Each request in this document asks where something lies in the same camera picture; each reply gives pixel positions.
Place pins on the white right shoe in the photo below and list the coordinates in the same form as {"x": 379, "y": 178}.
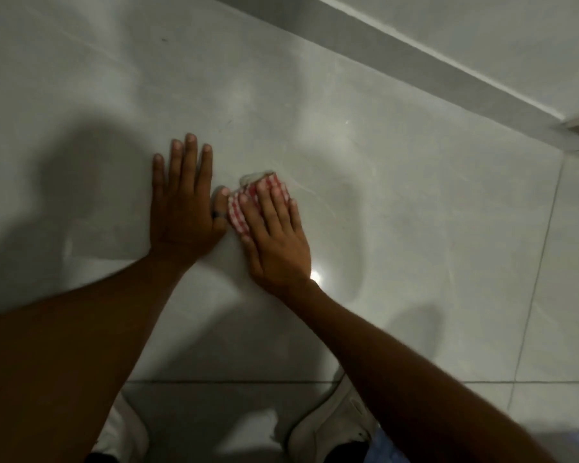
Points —
{"x": 328, "y": 424}

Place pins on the person's left hand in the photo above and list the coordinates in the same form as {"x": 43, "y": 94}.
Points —
{"x": 183, "y": 221}

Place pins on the person's right forearm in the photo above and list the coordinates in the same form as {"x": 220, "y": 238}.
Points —
{"x": 405, "y": 380}

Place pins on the white left shoe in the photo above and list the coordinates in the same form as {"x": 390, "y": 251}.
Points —
{"x": 125, "y": 433}

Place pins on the person's left middle finger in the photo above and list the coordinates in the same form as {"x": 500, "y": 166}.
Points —
{"x": 189, "y": 159}

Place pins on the person's right hand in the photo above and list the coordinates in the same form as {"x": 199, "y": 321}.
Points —
{"x": 280, "y": 250}

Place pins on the person's left thumb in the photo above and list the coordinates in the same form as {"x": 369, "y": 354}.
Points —
{"x": 220, "y": 204}

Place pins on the black sock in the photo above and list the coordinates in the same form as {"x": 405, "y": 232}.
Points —
{"x": 345, "y": 453}

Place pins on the person's right middle finger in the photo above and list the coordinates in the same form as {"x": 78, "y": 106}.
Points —
{"x": 268, "y": 204}

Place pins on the blue jeans leg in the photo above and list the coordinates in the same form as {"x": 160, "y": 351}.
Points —
{"x": 385, "y": 450}

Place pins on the person's left little finger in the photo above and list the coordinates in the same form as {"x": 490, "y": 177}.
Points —
{"x": 158, "y": 175}

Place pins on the white shoe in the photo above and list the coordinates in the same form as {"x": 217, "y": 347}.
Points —
{"x": 125, "y": 433}
{"x": 328, "y": 424}

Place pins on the person's left forearm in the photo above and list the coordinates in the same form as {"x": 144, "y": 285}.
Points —
{"x": 77, "y": 342}

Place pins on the person's right thumb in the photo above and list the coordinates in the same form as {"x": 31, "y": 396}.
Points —
{"x": 252, "y": 259}

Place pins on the red white checkered cloth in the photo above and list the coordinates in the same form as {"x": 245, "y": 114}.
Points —
{"x": 237, "y": 214}

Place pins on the person's right little finger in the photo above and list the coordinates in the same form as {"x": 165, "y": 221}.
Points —
{"x": 295, "y": 217}

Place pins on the grey baseboard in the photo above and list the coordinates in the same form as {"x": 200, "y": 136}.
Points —
{"x": 415, "y": 67}

